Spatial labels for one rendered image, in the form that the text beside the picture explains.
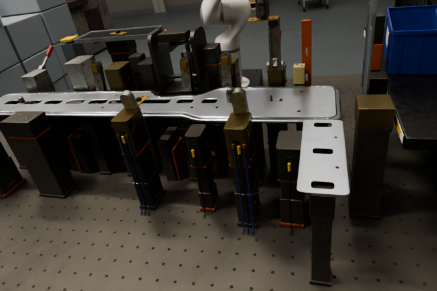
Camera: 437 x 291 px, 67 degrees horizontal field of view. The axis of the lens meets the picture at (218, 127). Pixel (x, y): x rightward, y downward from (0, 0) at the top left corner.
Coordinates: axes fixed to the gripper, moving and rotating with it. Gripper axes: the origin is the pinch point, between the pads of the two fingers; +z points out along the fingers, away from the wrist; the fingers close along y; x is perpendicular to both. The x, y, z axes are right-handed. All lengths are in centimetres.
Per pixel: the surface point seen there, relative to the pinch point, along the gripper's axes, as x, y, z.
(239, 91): -4.3, 17.8, 15.9
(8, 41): -227, -115, 30
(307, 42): 10.9, -15.1, 14.5
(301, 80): 9.2, -10.9, 25.9
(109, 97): -60, -3, 27
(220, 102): -15.7, 1.0, 27.5
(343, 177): 20.0, 35.4, 27.5
